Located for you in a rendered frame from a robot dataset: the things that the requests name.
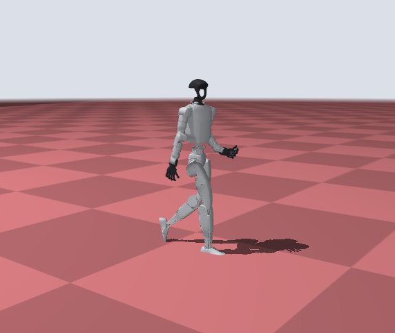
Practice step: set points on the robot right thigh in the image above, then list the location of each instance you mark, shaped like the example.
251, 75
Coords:
202, 183

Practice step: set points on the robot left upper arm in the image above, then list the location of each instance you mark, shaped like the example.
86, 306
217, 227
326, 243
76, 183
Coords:
213, 113

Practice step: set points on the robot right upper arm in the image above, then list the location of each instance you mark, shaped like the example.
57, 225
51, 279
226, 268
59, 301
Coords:
184, 113

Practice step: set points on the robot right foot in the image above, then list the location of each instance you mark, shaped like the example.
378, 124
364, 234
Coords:
211, 251

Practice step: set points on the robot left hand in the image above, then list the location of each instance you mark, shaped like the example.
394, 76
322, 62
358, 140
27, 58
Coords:
230, 152

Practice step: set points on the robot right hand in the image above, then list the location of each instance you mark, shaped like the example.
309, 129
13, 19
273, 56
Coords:
171, 171

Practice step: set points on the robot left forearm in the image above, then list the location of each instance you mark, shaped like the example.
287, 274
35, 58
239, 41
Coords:
213, 144

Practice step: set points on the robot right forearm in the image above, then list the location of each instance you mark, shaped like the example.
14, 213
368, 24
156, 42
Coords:
176, 149

